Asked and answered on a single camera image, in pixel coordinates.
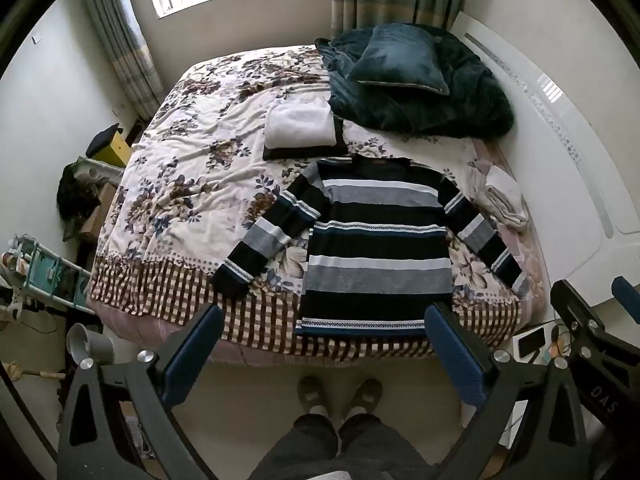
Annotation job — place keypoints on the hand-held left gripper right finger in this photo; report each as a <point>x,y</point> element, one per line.
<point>455,355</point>

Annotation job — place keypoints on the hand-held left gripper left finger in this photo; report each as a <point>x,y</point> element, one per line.
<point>192,355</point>

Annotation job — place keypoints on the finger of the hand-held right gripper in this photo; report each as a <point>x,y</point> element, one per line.
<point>580,317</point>
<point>629,294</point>

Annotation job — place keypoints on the striped knit sweater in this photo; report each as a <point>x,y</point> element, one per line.
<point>380,245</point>

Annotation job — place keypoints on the dark clothes pile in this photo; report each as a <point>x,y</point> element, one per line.
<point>77,197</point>

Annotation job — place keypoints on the white nightstand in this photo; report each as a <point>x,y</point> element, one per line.
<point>542,342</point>

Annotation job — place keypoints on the black phone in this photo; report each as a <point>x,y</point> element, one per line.
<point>532,344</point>

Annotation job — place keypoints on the grey slipper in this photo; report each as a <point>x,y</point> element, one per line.
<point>312,394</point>
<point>366,394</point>

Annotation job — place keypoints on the grey cylinder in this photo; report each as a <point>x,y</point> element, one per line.
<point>92,345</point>

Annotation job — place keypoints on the person's right leg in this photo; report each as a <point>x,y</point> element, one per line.
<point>380,450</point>

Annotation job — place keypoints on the person's leg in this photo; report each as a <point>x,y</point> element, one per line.
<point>380,450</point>
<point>300,450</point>

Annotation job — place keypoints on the person's left leg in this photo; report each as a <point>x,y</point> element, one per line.
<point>300,450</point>

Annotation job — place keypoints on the beige crumpled cloth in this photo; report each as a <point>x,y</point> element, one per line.
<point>505,195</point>

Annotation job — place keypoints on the green storage rack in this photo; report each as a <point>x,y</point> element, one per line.
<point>47,270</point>

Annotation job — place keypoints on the cardboard box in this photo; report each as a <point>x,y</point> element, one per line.
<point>97,215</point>

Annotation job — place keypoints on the white headboard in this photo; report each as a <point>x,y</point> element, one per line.
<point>560,125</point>

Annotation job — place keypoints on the floral plush blanket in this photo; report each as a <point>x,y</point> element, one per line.
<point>200,160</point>

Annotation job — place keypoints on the yellow box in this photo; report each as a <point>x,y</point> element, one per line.
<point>116,147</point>

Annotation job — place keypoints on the dark teal duvet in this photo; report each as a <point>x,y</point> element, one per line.
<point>430,110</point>

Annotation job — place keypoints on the white folded cloth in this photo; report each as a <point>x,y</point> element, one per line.
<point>300,120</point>

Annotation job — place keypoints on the dark teal pillow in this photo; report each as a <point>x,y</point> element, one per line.
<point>400,60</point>

